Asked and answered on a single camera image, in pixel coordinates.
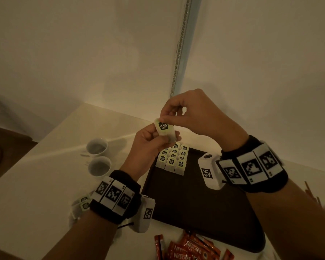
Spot person's left hand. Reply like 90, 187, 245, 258
120, 124, 182, 182

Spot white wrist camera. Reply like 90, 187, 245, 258
197, 153, 226, 190
131, 195, 155, 233

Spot person's right forearm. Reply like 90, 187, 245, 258
244, 179, 325, 260

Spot person's right hand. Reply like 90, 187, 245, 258
160, 89, 250, 152

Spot black right wristband with markers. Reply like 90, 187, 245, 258
219, 135, 289, 193

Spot rows of tea bag sachets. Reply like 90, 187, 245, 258
155, 142, 190, 176

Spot metal corner strip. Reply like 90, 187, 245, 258
169, 0, 193, 98

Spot bundle of wooden stirrers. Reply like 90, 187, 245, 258
304, 181, 325, 217

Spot person's left forearm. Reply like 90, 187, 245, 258
42, 211, 120, 260

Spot black left wristband with markers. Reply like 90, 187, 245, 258
89, 170, 142, 224

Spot black wristband with markers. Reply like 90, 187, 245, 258
219, 135, 289, 193
89, 170, 142, 224

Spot white cup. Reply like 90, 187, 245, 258
87, 156, 112, 177
81, 138, 109, 158

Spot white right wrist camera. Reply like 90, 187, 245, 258
197, 153, 226, 190

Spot pile of red coffee sticks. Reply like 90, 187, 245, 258
166, 231, 235, 260

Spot single red coffee sachet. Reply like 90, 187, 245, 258
154, 235, 167, 260

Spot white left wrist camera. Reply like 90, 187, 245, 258
131, 195, 155, 233

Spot dark brown tray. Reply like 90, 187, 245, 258
141, 147, 266, 253

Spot white tea bag packet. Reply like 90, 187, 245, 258
154, 118, 177, 144

